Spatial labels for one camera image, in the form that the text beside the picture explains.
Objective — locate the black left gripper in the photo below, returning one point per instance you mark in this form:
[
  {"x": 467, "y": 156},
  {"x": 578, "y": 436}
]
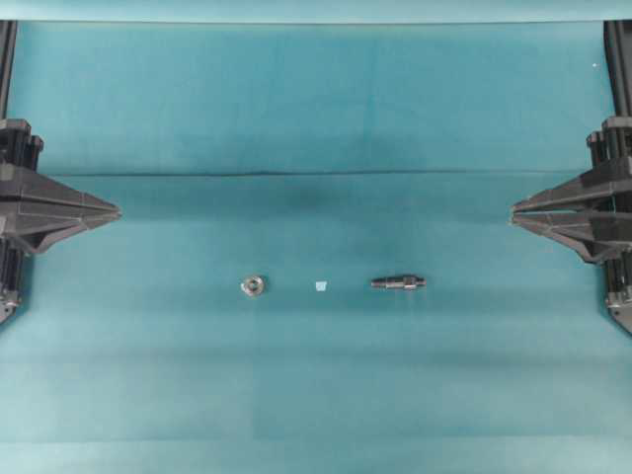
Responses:
[{"x": 31, "y": 233}]

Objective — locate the dark threaded metal shaft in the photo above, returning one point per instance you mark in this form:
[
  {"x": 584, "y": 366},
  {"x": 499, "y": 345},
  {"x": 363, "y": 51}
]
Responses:
[{"x": 403, "y": 282}]

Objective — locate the silver metal washer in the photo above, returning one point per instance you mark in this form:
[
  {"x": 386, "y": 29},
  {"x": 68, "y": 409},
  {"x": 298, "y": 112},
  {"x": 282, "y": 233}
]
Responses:
[{"x": 253, "y": 286}]

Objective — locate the teal table mat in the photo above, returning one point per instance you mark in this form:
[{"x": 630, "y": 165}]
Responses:
[{"x": 303, "y": 154}]

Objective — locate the right black frame rail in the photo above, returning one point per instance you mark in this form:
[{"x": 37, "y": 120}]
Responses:
[{"x": 617, "y": 46}]

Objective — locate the black frame rail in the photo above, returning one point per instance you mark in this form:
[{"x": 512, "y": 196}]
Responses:
[
  {"x": 7, "y": 48},
  {"x": 617, "y": 46}
]

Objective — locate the left black frame rail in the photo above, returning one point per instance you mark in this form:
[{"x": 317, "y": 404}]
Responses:
[{"x": 7, "y": 48}]

